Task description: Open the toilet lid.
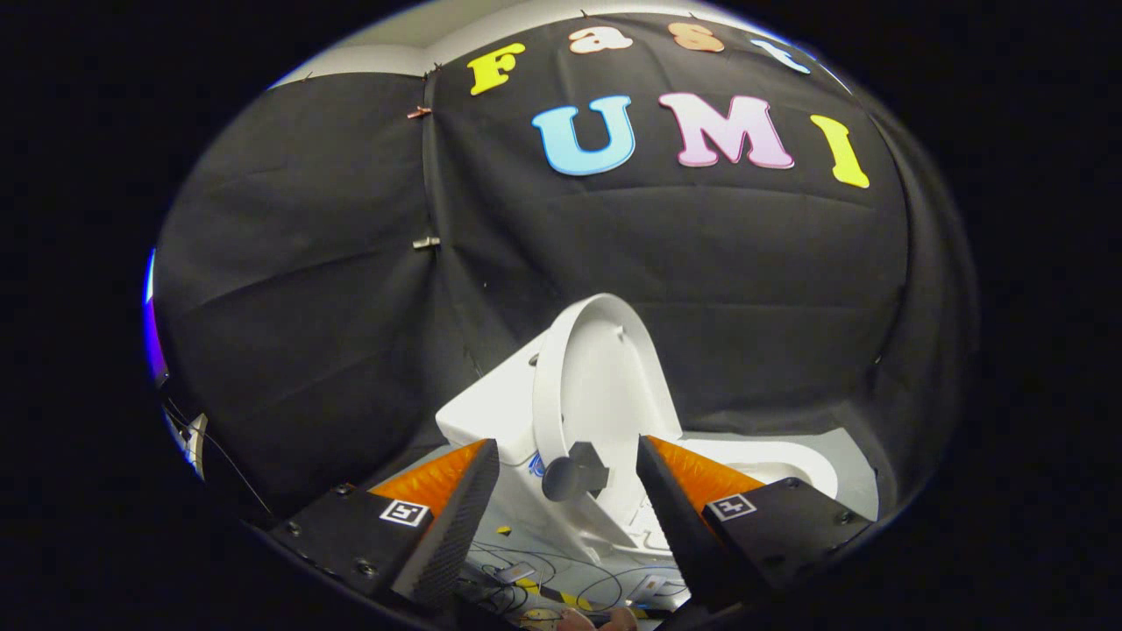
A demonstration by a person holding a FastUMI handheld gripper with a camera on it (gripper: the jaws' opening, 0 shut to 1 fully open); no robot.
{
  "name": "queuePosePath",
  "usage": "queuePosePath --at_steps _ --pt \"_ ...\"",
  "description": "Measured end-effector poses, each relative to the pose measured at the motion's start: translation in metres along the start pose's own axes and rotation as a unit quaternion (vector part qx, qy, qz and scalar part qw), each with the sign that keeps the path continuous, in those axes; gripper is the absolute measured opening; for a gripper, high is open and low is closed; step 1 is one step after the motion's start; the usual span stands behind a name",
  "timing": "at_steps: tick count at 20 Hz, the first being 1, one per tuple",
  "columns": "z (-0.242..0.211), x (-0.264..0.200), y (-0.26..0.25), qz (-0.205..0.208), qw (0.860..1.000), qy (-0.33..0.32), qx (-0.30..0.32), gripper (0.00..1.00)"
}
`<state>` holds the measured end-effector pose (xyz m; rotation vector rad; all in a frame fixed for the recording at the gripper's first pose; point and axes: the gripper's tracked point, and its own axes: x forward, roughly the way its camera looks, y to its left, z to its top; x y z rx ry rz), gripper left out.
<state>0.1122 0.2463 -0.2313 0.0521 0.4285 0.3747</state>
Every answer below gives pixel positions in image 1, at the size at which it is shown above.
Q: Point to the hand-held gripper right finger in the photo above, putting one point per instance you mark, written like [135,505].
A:
[671,526]

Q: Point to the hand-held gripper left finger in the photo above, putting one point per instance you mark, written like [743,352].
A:
[460,526]

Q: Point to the white toilet lid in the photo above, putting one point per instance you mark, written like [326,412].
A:
[605,386]

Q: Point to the white toilet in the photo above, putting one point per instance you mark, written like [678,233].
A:
[491,403]

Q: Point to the yellow black floor tape strip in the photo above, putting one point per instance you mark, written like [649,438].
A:
[570,600]

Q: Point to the black backdrop cloth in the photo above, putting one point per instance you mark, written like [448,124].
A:
[307,307]

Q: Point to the silver cloth clip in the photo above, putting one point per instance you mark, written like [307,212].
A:
[426,242]

